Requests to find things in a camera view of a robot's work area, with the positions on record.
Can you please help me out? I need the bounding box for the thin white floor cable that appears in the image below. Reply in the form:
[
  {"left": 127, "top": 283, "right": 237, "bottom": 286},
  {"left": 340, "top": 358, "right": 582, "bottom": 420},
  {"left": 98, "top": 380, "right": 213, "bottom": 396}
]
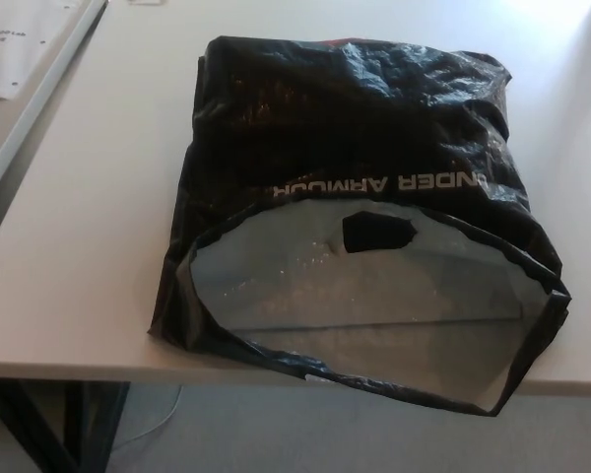
[{"left": 111, "top": 382, "right": 184, "bottom": 450}]

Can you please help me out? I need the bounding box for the grey metal desk rail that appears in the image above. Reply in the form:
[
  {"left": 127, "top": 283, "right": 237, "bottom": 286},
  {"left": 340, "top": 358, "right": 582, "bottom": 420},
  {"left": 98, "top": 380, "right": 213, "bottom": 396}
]
[{"left": 0, "top": 0, "right": 124, "bottom": 211}]

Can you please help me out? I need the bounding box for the white printed paper sheet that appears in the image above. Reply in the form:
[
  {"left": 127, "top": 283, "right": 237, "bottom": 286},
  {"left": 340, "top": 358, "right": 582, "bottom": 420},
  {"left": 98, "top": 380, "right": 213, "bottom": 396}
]
[{"left": 0, "top": 0, "right": 108, "bottom": 102}]

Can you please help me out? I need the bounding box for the black desk leg frame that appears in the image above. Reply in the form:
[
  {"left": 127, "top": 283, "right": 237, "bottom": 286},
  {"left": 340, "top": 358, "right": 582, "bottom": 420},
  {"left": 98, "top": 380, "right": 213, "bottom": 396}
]
[{"left": 0, "top": 380, "right": 132, "bottom": 473}]

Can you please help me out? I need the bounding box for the black Under Armour plastic bag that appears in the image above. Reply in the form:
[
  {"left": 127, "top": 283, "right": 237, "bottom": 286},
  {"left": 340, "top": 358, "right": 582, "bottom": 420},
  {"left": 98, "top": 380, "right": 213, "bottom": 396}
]
[{"left": 146, "top": 34, "right": 572, "bottom": 419}]

